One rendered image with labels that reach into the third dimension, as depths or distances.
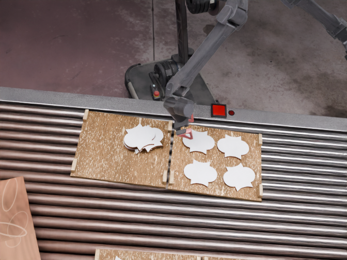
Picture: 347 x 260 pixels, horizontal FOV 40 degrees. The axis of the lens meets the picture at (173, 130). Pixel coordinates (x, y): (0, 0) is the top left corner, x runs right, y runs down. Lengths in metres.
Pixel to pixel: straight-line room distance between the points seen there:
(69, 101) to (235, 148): 0.81
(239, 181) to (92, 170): 0.64
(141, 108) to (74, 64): 1.49
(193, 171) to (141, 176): 0.23
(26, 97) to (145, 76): 1.18
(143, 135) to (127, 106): 0.24
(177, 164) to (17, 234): 0.73
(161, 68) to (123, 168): 1.20
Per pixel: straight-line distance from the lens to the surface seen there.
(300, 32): 4.31
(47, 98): 2.34
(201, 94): 3.27
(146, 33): 3.95
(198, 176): 2.08
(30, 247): 1.84
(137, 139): 2.11
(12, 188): 1.96
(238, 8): 1.83
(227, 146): 2.19
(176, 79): 1.93
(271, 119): 2.38
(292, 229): 2.11
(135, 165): 2.09
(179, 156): 2.13
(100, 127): 2.20
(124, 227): 1.98
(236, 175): 2.12
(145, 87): 3.25
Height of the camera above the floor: 2.74
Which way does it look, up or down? 55 degrees down
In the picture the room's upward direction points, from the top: 11 degrees clockwise
